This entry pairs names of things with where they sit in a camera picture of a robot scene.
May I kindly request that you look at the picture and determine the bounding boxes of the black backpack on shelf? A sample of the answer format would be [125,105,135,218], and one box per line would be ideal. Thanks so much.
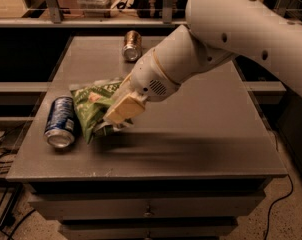
[117,0,188,18]

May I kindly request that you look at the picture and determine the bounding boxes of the black cables on left floor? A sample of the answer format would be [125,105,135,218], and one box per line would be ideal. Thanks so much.
[0,123,37,240]

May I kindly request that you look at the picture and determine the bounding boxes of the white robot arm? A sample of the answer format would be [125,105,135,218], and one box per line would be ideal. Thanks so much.
[105,0,302,124]

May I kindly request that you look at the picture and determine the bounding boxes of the grey metal shelf rail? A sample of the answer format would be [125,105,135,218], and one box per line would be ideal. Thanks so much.
[0,0,302,29]

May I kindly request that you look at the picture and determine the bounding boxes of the upper drawer knob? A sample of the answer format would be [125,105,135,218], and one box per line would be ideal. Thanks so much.
[143,206,154,218]

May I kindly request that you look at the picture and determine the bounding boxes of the blue pepsi can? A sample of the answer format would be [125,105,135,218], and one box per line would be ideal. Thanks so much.
[44,96,75,148]

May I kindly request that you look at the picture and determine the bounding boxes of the green jalapeno chip bag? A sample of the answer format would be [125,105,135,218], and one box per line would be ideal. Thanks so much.
[69,78,133,144]

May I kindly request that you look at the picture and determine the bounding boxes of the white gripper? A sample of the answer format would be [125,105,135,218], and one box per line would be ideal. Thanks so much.
[104,48,180,124]

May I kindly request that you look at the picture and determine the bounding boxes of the black cable on right floor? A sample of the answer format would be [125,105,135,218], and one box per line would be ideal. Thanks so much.
[262,130,295,240]

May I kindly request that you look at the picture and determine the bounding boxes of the grey drawer cabinet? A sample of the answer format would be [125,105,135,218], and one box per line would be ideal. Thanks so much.
[8,36,286,240]

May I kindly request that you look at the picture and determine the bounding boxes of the brown gold soda can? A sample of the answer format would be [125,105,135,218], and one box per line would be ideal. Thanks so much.
[122,30,142,62]

